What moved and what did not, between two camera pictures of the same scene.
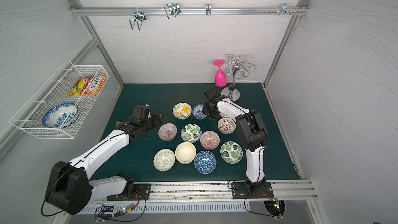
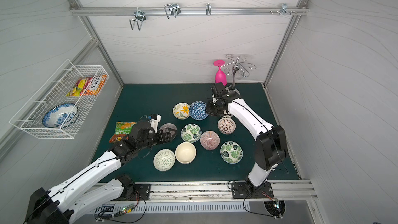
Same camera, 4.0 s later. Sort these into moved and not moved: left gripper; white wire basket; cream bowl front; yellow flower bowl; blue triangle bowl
Moved: blue triangle bowl; left gripper
Not moved: yellow flower bowl; white wire basket; cream bowl front
